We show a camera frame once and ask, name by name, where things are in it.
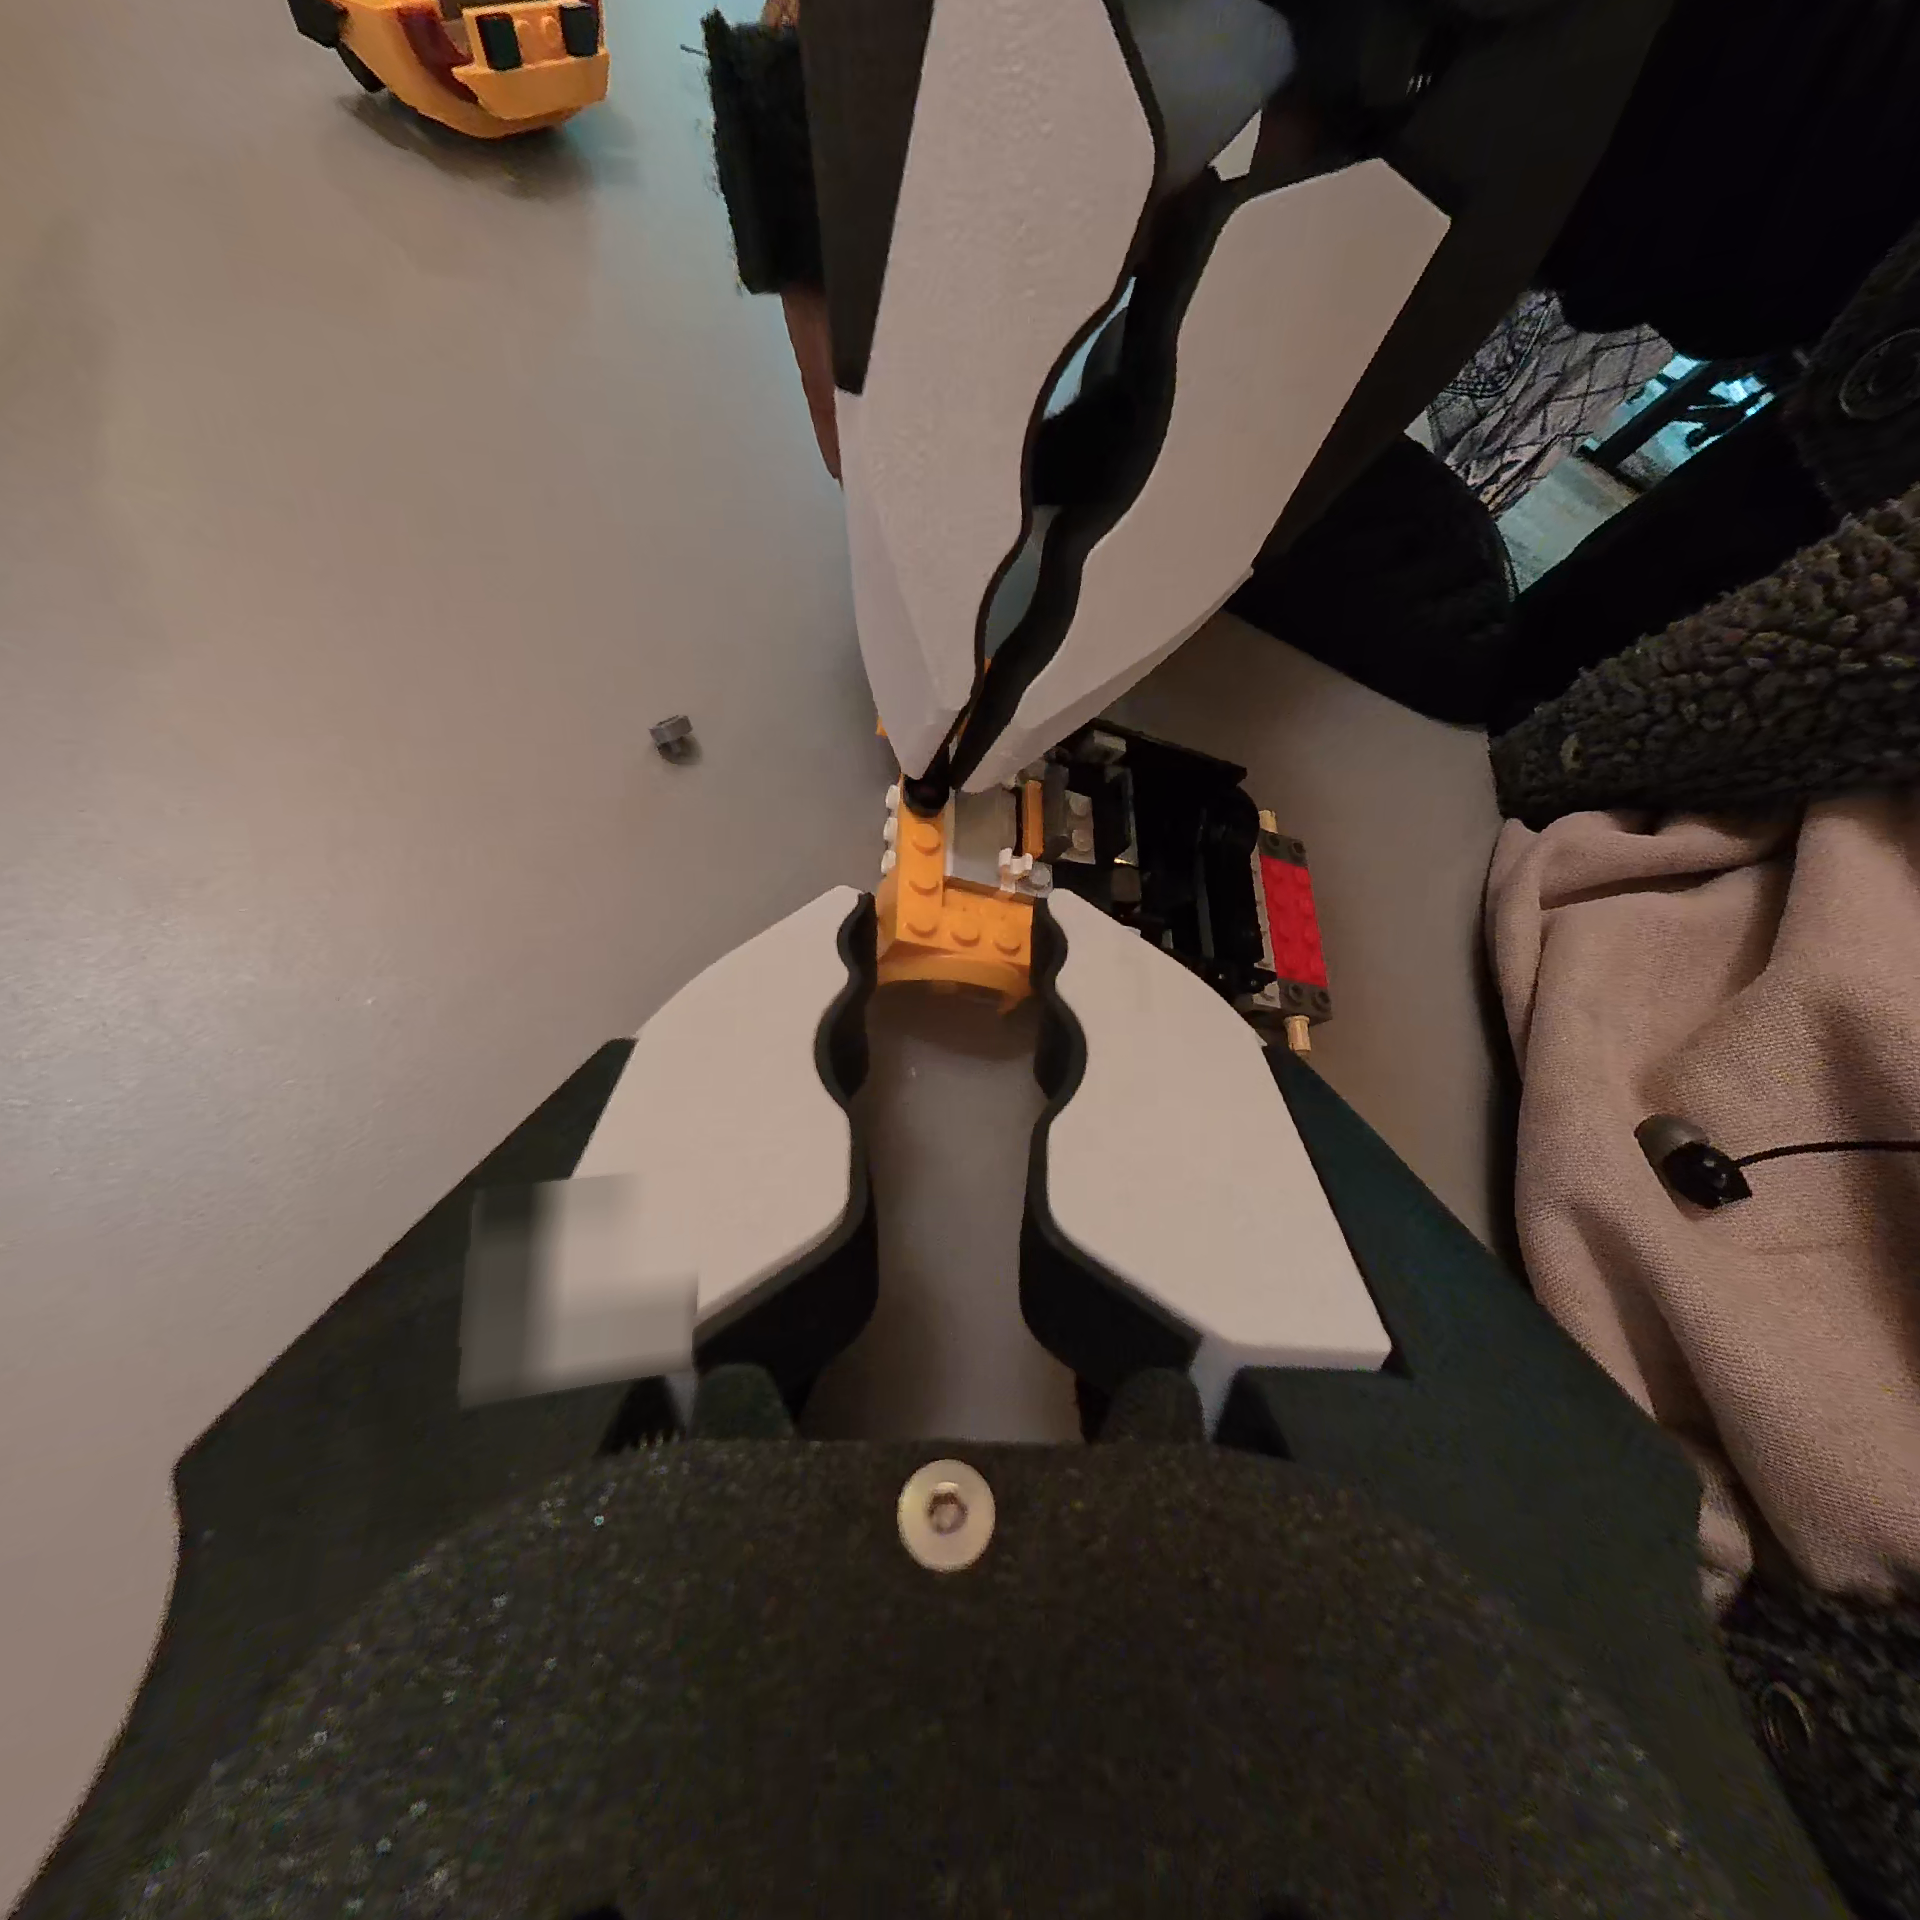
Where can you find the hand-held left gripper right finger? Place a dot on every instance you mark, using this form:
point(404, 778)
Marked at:
point(1201, 1184)

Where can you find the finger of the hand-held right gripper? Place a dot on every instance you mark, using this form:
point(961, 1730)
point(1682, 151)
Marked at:
point(1275, 376)
point(961, 299)

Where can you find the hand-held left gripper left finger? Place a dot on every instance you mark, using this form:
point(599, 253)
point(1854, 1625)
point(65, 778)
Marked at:
point(750, 1108)

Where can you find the orange lego wheel arch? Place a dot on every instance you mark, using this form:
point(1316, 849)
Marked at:
point(961, 937)

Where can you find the orange black lego car body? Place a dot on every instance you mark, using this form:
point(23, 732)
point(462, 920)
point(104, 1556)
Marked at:
point(1185, 840)

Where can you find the black rounded two-stud lego plate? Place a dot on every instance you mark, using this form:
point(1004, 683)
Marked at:
point(926, 787)

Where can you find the person's right forearm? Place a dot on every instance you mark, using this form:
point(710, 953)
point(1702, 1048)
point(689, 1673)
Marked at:
point(1723, 148)

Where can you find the small dark grey lego piece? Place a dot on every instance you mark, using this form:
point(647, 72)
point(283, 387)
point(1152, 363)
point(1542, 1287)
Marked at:
point(674, 733)

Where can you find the orange black lego car section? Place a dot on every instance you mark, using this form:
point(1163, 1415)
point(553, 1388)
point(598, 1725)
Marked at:
point(451, 75)

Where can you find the person's right hand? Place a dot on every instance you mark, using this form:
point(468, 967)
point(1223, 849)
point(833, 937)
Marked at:
point(819, 376)

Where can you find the black textured wrist rest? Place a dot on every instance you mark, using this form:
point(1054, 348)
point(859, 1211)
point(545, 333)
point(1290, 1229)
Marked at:
point(1380, 586)

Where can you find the person's pale hoodie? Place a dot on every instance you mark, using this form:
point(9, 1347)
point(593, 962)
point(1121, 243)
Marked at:
point(1650, 973)

